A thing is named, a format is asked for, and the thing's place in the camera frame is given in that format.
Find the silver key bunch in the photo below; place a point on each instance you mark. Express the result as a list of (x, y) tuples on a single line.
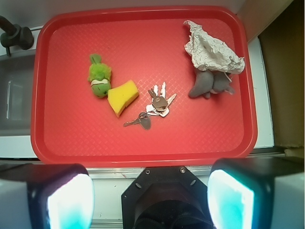
[(159, 106)]

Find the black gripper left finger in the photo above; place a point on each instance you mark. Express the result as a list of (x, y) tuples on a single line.
[(53, 196)]

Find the steel sink basin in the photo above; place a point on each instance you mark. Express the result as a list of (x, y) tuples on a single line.
[(16, 81)]

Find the red plastic tray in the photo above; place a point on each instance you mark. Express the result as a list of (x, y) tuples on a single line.
[(71, 125)]

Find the crumpled white paper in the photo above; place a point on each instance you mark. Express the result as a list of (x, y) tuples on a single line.
[(210, 53)]

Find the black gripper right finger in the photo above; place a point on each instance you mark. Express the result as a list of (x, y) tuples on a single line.
[(257, 193)]

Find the grey plush animal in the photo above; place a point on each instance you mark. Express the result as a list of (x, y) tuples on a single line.
[(208, 82)]

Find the green plush animal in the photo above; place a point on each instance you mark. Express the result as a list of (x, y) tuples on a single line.
[(99, 76)]

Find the brown cardboard box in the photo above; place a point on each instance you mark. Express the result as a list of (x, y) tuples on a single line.
[(283, 48)]

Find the yellow sponge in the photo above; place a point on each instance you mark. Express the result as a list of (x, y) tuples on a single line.
[(122, 96)]

